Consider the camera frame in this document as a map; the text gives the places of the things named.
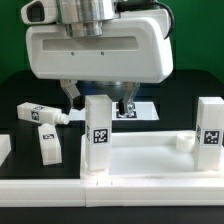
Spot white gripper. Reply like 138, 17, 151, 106
26, 9, 173, 115

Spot white desk top tray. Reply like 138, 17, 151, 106
80, 130, 224, 178

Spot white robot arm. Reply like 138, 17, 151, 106
21, 0, 175, 115

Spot white marker plate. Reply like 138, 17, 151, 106
69, 102, 159, 121

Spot white front rail barrier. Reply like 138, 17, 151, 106
0, 178, 224, 207

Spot white left rail block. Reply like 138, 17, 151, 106
0, 134, 11, 166

